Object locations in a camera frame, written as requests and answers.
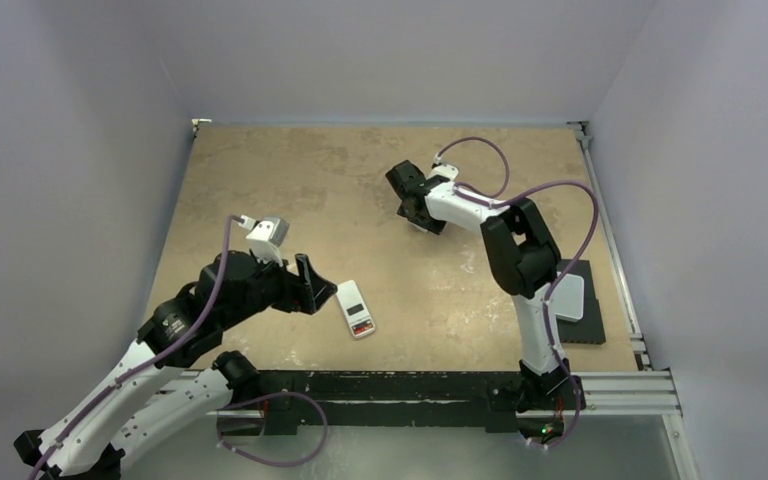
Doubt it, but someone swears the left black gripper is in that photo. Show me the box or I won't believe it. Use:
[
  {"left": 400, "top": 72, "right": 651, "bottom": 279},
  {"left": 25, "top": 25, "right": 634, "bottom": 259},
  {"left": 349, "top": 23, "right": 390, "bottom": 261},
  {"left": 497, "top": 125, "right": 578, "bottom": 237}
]
[{"left": 221, "top": 246, "right": 336, "bottom": 329}]

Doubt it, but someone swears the white red remote control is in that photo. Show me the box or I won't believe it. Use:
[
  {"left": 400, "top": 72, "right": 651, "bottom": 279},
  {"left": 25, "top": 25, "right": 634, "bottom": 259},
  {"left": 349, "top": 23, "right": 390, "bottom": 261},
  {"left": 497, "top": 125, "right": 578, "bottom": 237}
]
[{"left": 336, "top": 280, "right": 376, "bottom": 339}]

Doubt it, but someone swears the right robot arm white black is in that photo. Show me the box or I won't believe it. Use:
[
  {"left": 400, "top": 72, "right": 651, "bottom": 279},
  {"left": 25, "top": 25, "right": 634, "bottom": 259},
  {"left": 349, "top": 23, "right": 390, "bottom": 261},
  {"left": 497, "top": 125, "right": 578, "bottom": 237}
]
[{"left": 385, "top": 160, "right": 580, "bottom": 407}]

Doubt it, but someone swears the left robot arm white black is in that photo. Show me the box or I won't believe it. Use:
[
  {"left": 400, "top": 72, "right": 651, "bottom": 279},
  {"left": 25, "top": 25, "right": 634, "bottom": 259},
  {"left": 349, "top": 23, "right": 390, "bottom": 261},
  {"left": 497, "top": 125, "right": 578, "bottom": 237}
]
[{"left": 14, "top": 249, "right": 338, "bottom": 479}]

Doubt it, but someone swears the white device on box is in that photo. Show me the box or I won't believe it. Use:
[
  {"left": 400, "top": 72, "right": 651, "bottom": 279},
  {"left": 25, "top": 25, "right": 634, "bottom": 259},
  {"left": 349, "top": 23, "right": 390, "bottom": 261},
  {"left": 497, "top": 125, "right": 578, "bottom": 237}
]
[{"left": 551, "top": 274, "right": 585, "bottom": 323}]

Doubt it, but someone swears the black perforated box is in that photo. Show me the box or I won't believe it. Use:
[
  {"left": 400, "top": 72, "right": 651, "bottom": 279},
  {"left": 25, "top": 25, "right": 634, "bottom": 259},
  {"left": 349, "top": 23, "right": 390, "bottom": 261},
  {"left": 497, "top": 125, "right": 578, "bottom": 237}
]
[{"left": 555, "top": 260, "right": 607, "bottom": 345}]

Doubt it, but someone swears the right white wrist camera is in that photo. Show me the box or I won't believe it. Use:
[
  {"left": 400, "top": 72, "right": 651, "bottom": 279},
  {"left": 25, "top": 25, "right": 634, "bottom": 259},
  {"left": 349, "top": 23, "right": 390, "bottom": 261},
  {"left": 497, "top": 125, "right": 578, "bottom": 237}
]
[{"left": 430, "top": 155, "right": 460, "bottom": 181}]

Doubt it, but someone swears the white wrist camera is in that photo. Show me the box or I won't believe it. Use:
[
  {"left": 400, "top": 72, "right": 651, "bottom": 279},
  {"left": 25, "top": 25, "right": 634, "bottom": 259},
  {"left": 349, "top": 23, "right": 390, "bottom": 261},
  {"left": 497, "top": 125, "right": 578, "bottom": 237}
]
[
  {"left": 430, "top": 155, "right": 460, "bottom": 181},
  {"left": 236, "top": 215, "right": 290, "bottom": 266}
]

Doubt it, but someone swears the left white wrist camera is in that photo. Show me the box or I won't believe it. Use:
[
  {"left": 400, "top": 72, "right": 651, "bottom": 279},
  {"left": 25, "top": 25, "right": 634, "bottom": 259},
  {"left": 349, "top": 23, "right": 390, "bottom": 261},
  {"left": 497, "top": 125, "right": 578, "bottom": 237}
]
[{"left": 236, "top": 215, "right": 290, "bottom": 266}]

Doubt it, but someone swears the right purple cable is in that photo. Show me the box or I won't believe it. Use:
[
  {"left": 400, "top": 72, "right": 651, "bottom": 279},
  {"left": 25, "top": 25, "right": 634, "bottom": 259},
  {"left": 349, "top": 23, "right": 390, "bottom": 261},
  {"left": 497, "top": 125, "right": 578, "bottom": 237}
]
[{"left": 433, "top": 137, "right": 603, "bottom": 452}]

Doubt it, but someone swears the purple loop cable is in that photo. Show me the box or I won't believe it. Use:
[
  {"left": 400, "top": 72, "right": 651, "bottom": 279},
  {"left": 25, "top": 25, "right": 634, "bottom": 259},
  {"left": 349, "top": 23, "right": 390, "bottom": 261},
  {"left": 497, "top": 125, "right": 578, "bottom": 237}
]
[{"left": 215, "top": 392, "right": 330, "bottom": 469}]

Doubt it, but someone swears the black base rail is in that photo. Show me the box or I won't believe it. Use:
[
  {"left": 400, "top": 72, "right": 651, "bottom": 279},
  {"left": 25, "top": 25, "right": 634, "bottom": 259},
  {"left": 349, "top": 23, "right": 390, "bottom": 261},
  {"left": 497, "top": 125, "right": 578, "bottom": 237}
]
[{"left": 254, "top": 368, "right": 558, "bottom": 435}]

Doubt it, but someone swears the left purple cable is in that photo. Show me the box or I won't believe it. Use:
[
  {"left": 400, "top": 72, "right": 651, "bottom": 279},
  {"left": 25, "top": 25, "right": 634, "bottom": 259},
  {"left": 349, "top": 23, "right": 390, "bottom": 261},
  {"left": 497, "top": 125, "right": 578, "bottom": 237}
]
[{"left": 26, "top": 214, "right": 246, "bottom": 480}]

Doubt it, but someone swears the aluminium frame rail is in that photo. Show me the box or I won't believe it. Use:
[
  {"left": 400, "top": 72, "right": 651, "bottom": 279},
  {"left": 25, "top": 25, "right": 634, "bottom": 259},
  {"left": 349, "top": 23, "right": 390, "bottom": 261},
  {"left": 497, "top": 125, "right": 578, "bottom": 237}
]
[{"left": 568, "top": 121, "right": 683, "bottom": 417}]

